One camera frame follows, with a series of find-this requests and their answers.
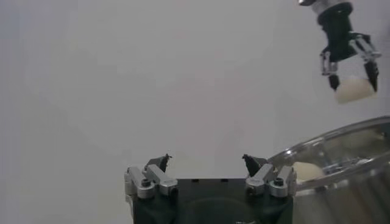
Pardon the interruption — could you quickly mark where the white steamed baozi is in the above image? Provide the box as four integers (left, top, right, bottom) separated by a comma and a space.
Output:
292, 161, 325, 183
333, 75, 377, 104

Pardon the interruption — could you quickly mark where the stainless steel steamer basket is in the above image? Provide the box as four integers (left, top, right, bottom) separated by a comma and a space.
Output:
268, 115, 390, 224

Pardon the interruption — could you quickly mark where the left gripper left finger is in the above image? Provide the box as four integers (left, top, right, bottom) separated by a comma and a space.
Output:
124, 153, 179, 200

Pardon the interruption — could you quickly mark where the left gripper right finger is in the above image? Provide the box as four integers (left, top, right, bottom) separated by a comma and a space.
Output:
242, 153, 298, 198

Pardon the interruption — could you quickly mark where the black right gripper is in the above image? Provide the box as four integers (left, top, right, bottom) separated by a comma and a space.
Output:
317, 2, 381, 93

